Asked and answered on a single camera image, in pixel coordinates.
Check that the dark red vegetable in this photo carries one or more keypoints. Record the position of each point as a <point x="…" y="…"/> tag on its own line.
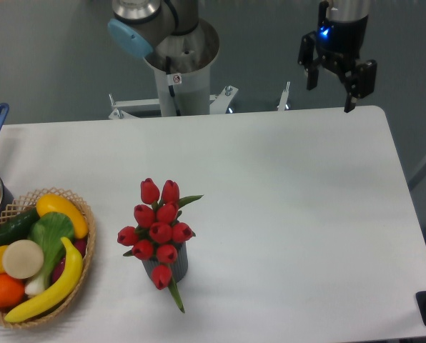
<point x="80" y="245"/>

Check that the red tulip bouquet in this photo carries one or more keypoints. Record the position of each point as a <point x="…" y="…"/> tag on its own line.
<point x="158" y="230"/>

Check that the green bok choy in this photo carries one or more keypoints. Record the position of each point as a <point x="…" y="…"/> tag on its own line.
<point x="47" y="233"/>

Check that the yellow banana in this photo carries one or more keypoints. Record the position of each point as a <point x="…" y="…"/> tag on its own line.
<point x="56" y="293"/>

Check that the grey ribbed vase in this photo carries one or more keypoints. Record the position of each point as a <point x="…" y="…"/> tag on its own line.
<point x="179" y="267"/>

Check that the green cucumber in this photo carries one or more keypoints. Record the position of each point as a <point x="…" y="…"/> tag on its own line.
<point x="18" y="227"/>

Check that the white metal robot base frame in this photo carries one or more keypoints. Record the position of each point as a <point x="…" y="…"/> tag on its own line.
<point x="218" y="104"/>

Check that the orange fruit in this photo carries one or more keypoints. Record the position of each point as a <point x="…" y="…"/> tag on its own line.
<point x="11" y="291"/>

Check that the beige round disc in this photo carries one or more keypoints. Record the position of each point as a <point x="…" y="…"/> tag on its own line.
<point x="23" y="259"/>

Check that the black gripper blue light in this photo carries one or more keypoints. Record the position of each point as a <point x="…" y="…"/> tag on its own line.
<point x="335" y="46"/>

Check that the woven wicker basket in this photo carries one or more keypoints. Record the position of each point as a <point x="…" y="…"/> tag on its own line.
<point x="27" y="202"/>

